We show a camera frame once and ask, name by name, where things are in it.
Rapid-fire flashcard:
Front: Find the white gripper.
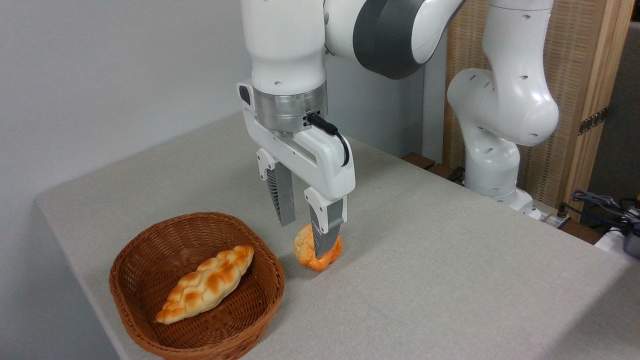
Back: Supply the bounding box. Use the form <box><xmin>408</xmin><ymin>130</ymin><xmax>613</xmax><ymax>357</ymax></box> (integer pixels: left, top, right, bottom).
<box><xmin>237</xmin><ymin>81</ymin><xmax>356</xmax><ymax>259</ymax></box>

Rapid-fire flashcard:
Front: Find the long braided bread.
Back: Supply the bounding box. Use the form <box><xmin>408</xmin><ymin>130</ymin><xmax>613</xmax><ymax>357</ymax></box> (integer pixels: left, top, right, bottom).
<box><xmin>155</xmin><ymin>244</ymin><xmax>255</xmax><ymax>325</ymax></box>

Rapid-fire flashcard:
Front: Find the round knotted bread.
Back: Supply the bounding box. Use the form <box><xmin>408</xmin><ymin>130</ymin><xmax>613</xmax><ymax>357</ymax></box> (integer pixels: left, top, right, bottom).
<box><xmin>293</xmin><ymin>224</ymin><xmax>344</xmax><ymax>272</ymax></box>

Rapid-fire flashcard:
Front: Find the brown wicker basket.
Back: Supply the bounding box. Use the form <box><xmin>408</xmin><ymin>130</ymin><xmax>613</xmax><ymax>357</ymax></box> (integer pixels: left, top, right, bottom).
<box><xmin>109</xmin><ymin>211</ymin><xmax>286</xmax><ymax>360</ymax></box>

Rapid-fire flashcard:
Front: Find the metal screen hinge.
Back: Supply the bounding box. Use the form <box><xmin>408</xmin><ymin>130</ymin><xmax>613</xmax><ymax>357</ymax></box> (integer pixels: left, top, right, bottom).
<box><xmin>578</xmin><ymin>106</ymin><xmax>610</xmax><ymax>136</ymax></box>

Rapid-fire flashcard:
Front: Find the wooden woven folding screen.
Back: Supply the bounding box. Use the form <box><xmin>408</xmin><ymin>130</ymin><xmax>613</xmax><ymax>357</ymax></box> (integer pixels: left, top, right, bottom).
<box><xmin>443</xmin><ymin>0</ymin><xmax>636</xmax><ymax>222</ymax></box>

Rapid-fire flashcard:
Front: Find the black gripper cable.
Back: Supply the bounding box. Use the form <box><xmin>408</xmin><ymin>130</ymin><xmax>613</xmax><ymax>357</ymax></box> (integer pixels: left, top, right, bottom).
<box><xmin>306</xmin><ymin>113</ymin><xmax>351</xmax><ymax>167</ymax></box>

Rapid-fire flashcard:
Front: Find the bundle of dark cables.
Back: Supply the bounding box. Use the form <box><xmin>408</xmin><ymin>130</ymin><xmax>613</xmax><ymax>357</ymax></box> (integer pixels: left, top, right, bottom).
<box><xmin>556</xmin><ymin>189</ymin><xmax>640</xmax><ymax>236</ymax></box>

